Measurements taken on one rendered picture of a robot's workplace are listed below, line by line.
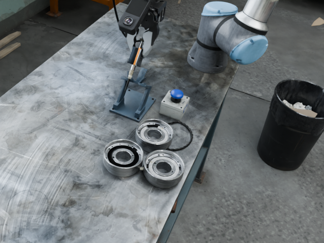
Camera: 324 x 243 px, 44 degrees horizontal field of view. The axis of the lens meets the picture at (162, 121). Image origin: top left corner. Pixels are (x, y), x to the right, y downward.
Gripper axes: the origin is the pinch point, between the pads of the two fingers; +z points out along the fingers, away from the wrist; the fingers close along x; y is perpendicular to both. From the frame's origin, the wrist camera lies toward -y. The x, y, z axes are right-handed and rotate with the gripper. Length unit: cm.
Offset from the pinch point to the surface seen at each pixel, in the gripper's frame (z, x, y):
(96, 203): 19.7, -8.8, -36.7
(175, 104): 15.2, -12.6, 3.7
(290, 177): 100, -67, 86
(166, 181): 16.2, -21.6, -25.0
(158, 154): 16.8, -16.0, -16.7
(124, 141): 16.2, -6.2, -17.8
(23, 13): 93, 152, 142
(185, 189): 76, -20, 27
